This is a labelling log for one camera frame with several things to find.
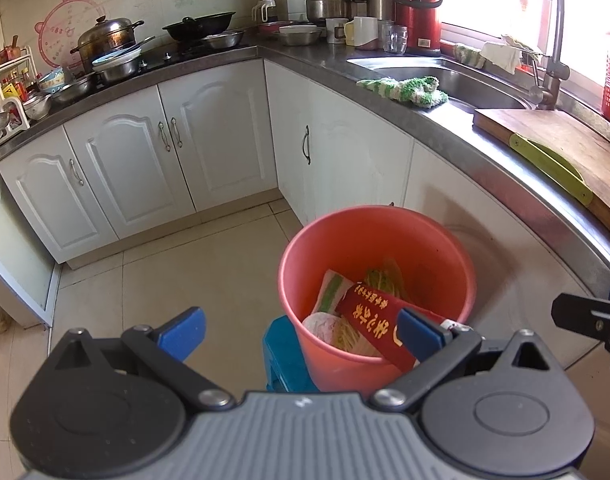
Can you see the small steel bowl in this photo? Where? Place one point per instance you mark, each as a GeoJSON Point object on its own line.
{"type": "Point", "coordinates": [225, 40]}

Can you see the yellow-green napa cabbage piece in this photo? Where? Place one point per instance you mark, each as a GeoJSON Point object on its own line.
{"type": "Point", "coordinates": [352, 337]}

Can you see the white spice rack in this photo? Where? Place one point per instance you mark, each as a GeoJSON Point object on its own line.
{"type": "Point", "coordinates": [15, 80]}

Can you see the white cabinet door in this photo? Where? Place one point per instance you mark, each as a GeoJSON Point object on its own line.
{"type": "Point", "coordinates": [220, 140]}
{"type": "Point", "coordinates": [130, 175]}
{"type": "Point", "coordinates": [50, 205]}
{"type": "Point", "coordinates": [345, 150]}
{"type": "Point", "coordinates": [485, 200]}

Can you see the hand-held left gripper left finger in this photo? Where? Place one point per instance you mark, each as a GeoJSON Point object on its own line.
{"type": "Point", "coordinates": [185, 332]}

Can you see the steel basin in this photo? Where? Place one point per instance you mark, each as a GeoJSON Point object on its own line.
{"type": "Point", "coordinates": [75, 89]}

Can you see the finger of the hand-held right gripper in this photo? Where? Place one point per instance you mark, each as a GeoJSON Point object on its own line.
{"type": "Point", "coordinates": [585, 312]}

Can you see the wooden cutting board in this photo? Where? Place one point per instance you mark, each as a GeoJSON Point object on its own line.
{"type": "Point", "coordinates": [560, 135]}

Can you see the steel pot with plates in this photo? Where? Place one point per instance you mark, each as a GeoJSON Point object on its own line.
{"type": "Point", "coordinates": [117, 67]}

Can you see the small white jug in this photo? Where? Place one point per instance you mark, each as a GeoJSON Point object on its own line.
{"type": "Point", "coordinates": [262, 10]}

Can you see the blue patterned bowl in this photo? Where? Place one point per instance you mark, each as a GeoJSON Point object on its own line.
{"type": "Point", "coordinates": [52, 80]}

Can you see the clear drinking glass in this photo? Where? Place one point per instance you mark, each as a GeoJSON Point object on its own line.
{"type": "Point", "coordinates": [395, 40]}

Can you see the cream mug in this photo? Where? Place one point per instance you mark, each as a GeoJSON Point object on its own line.
{"type": "Point", "coordinates": [362, 32]}

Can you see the blue plastic stool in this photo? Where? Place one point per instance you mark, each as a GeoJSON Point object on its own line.
{"type": "Point", "coordinates": [285, 355]}

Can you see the white cup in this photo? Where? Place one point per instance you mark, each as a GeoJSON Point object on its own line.
{"type": "Point", "coordinates": [335, 30]}

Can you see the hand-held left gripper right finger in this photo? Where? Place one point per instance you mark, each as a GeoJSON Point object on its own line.
{"type": "Point", "coordinates": [415, 337]}

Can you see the wide steel bowl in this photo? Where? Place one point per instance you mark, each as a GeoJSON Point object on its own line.
{"type": "Point", "coordinates": [297, 36]}

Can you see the white plastic bag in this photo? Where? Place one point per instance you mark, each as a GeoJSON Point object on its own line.
{"type": "Point", "coordinates": [320, 327]}

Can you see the orange plastic bucket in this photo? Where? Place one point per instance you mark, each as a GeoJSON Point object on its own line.
{"type": "Point", "coordinates": [365, 240]}

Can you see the white rag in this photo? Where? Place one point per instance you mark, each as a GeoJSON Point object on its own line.
{"type": "Point", "coordinates": [502, 55]}

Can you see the steel kitchen faucet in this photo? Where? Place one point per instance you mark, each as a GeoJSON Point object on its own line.
{"type": "Point", "coordinates": [555, 75]}

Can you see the steel steamer pot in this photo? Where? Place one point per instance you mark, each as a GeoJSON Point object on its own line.
{"type": "Point", "coordinates": [107, 35]}

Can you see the small green and white cloth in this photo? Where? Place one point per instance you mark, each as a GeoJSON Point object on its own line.
{"type": "Point", "coordinates": [469, 55]}

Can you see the white patterned bowl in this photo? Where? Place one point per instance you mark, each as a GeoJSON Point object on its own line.
{"type": "Point", "coordinates": [37, 106]}

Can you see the white utensil rack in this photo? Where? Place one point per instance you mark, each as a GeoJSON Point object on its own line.
{"type": "Point", "coordinates": [7, 120]}

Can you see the green napa cabbage leaf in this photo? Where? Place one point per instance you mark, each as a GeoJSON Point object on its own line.
{"type": "Point", "coordinates": [385, 280]}

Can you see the black wok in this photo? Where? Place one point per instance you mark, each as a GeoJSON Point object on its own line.
{"type": "Point", "coordinates": [200, 25]}

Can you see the red thermos flask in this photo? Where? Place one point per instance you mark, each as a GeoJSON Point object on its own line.
{"type": "Point", "coordinates": [417, 10]}

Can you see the green and white knitted cloth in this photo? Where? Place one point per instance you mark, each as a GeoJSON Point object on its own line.
{"type": "Point", "coordinates": [410, 90]}

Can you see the black gas stove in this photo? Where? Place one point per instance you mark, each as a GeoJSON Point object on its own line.
{"type": "Point", "coordinates": [185, 52]}

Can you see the pink pig wall sticker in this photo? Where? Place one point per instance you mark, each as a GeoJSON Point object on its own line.
{"type": "Point", "coordinates": [70, 20]}

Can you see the green striped sponge cloth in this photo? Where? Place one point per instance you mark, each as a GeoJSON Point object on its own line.
{"type": "Point", "coordinates": [335, 290]}

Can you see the steel kitchen sink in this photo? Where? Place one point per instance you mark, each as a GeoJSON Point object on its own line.
{"type": "Point", "coordinates": [465, 85]}

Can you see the red snack packet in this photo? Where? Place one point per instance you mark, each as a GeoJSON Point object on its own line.
{"type": "Point", "coordinates": [370, 320]}

